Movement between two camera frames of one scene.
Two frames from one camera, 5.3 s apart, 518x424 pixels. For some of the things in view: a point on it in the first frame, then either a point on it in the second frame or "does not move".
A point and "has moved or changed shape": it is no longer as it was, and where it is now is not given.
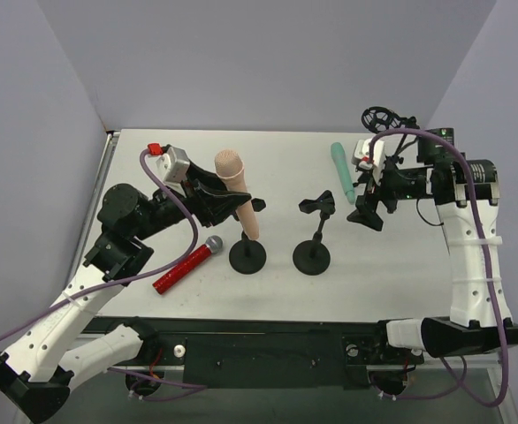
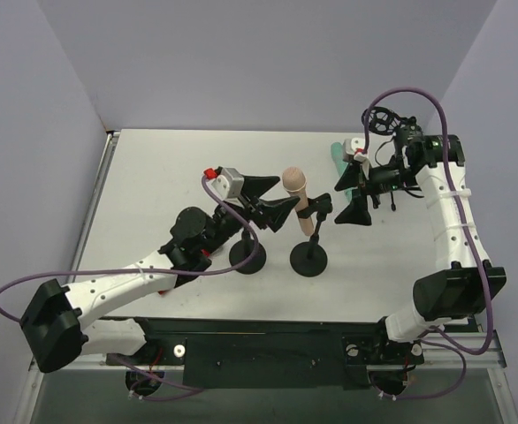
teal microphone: (339, 159) does not move
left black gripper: (199, 194) -> (250, 204)
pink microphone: (230, 166) has moved or changed shape
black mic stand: (313, 257) does not move
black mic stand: (247, 256) does not move
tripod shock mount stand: (378, 119) does not move
